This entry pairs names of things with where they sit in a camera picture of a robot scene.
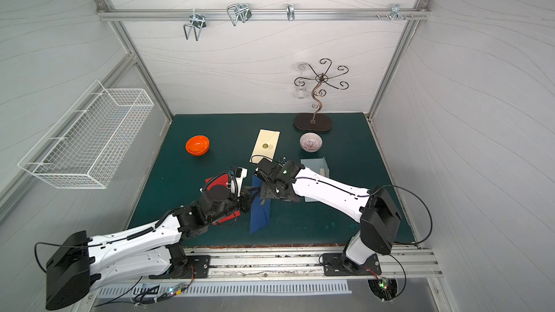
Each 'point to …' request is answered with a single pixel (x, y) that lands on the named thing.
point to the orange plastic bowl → (197, 145)
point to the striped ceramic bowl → (311, 142)
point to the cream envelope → (265, 145)
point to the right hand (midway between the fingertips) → (276, 192)
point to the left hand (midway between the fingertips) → (261, 191)
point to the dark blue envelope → (261, 212)
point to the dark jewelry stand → (316, 121)
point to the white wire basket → (84, 148)
